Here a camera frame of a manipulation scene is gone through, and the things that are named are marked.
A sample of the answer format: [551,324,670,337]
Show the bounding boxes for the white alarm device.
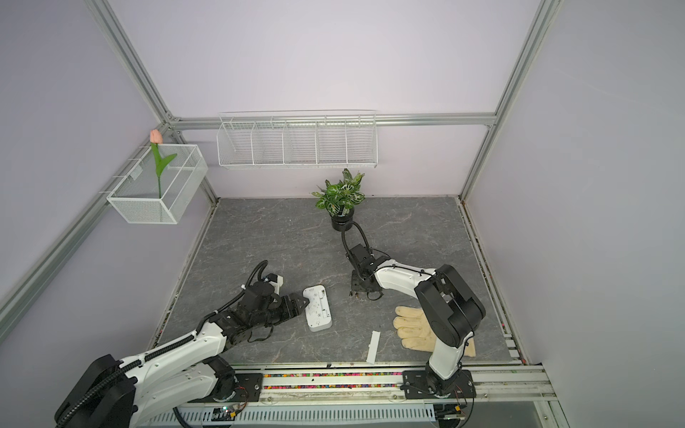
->
[303,285,333,333]

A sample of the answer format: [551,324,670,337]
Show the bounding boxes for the white cable duct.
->
[179,403,437,427]

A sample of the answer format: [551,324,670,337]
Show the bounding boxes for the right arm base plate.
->
[400,369,476,399]

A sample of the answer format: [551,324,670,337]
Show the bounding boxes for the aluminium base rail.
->
[235,365,557,405]

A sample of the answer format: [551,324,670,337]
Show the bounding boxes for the white wire basket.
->
[107,144,208,225]

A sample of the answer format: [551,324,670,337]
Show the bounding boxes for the long white wire shelf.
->
[217,110,378,169]

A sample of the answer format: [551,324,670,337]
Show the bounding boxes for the artificial pink tulip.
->
[149,129,178,199]

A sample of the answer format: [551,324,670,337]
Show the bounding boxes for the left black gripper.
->
[252,292,310,329]

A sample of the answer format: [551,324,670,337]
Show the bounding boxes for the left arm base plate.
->
[193,372,264,403]

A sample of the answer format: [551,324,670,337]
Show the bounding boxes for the white battery cover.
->
[366,331,381,365]

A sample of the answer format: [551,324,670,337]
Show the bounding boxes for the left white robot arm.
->
[55,260,310,427]

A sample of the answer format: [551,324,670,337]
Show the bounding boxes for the beige work glove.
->
[392,306,477,358]

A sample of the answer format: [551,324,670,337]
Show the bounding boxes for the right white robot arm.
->
[341,221,486,393]

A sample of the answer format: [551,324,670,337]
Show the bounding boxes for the potted green plant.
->
[311,169,366,232]

